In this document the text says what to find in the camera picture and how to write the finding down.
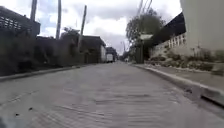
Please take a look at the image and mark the white vehicle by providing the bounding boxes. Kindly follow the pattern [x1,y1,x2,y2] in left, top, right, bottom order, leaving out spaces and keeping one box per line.
[105,53,115,64]

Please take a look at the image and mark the low dark-roofed building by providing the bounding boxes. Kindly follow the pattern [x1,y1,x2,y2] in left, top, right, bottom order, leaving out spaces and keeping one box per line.
[81,34,108,64]

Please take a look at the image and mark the grey concrete road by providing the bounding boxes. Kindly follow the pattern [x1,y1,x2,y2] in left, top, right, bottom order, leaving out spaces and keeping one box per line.
[0,62,224,128]

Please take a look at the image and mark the utility pole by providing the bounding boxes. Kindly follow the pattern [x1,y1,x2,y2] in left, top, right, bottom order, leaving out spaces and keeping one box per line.
[55,0,63,40]
[29,0,38,23]
[77,4,88,51]

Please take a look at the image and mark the leafy tree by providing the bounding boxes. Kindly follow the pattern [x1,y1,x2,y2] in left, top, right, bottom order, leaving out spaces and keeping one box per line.
[125,8,167,46]

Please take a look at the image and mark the row of plants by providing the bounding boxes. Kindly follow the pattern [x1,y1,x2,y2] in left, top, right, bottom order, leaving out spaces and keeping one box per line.
[144,48,224,73]

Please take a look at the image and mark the concrete kerb strip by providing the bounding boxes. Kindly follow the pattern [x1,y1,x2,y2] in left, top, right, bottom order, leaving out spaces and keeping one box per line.
[0,64,92,83]

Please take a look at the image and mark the raised concrete sidewalk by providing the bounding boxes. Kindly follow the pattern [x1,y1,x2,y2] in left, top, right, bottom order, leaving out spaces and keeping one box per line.
[133,63,224,108]

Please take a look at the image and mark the white building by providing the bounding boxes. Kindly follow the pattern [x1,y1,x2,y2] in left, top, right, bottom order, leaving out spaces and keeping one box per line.
[179,0,224,54]

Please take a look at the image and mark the dark building with railing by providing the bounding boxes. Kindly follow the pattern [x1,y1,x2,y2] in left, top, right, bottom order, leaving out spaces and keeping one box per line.
[0,5,42,38]

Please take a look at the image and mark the overhead wires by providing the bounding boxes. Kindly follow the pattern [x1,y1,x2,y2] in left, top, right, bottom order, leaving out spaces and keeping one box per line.
[134,0,154,16]

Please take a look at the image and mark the white balustrade wall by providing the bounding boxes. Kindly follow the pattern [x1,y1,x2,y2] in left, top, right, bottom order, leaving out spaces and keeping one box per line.
[148,32,188,58]

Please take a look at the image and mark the dark wall with bushes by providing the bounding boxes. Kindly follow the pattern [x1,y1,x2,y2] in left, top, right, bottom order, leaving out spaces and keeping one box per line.
[0,33,86,77]

